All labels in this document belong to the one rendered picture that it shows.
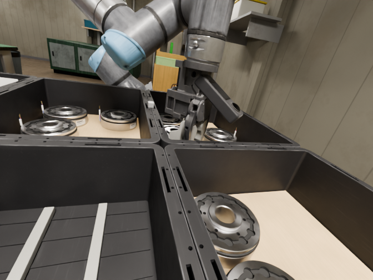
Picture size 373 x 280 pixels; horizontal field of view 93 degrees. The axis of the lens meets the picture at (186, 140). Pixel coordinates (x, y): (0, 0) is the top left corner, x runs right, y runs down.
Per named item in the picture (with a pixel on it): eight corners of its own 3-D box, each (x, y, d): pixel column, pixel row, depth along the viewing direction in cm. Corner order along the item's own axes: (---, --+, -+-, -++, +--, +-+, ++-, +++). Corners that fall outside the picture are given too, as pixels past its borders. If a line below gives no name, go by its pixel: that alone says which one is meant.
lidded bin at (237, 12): (261, 24, 279) (267, 2, 267) (236, 18, 272) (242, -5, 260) (247, 28, 324) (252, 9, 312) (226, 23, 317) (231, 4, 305)
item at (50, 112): (51, 105, 53) (51, 104, 53) (89, 109, 56) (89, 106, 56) (36, 117, 44) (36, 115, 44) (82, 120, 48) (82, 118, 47)
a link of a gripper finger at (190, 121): (187, 139, 42) (198, 103, 39) (194, 141, 41) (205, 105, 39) (177, 141, 37) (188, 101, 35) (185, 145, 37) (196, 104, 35)
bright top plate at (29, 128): (35, 118, 44) (35, 116, 44) (81, 121, 47) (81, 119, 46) (9, 136, 35) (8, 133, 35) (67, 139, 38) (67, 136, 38)
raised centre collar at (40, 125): (43, 121, 42) (42, 119, 42) (66, 123, 43) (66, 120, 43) (31, 129, 38) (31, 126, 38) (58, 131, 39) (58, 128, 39)
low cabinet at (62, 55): (140, 76, 709) (141, 53, 672) (132, 85, 531) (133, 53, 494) (80, 67, 671) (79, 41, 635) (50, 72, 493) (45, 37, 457)
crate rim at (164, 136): (300, 156, 38) (305, 146, 37) (160, 156, 29) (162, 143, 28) (220, 104, 72) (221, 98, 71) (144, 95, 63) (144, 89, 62)
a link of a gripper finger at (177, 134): (168, 151, 44) (177, 115, 42) (188, 161, 42) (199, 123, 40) (161, 154, 42) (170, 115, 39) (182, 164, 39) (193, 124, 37)
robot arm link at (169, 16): (133, 6, 38) (159, 2, 31) (171, -19, 40) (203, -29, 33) (151, 43, 44) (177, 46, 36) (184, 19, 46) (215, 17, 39)
